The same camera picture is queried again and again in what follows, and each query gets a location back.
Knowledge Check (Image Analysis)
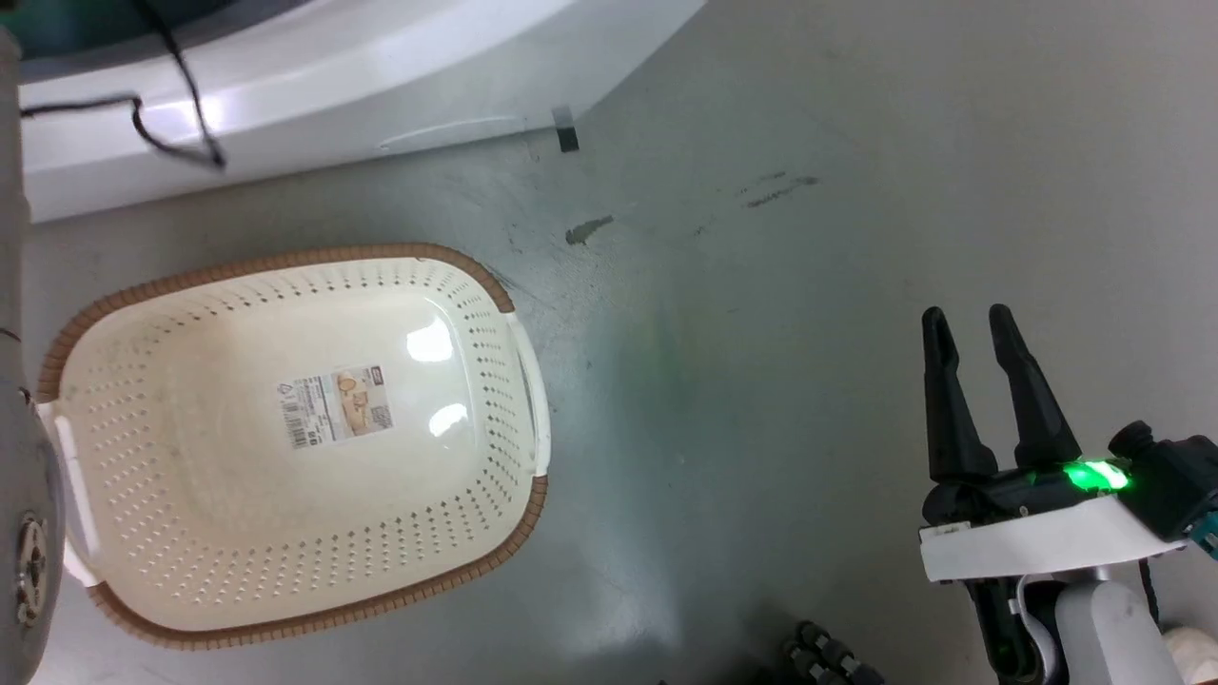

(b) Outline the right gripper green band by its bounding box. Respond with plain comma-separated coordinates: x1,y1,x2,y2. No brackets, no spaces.
917,303,1198,584

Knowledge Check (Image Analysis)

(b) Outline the white washing machine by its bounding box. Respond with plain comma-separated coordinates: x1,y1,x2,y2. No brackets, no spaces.
0,0,710,225

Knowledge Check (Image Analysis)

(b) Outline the cream laundry basket brown rim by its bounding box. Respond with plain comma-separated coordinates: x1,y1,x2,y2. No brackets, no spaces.
36,243,553,652

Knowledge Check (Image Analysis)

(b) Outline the white rounded object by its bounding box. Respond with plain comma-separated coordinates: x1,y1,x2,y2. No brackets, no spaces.
1161,626,1218,685

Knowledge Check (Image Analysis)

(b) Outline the printed paper label sticker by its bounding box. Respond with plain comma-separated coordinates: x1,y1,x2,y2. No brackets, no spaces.
278,365,395,451

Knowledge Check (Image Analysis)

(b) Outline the thin black cable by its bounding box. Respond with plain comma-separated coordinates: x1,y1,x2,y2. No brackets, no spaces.
19,0,229,173

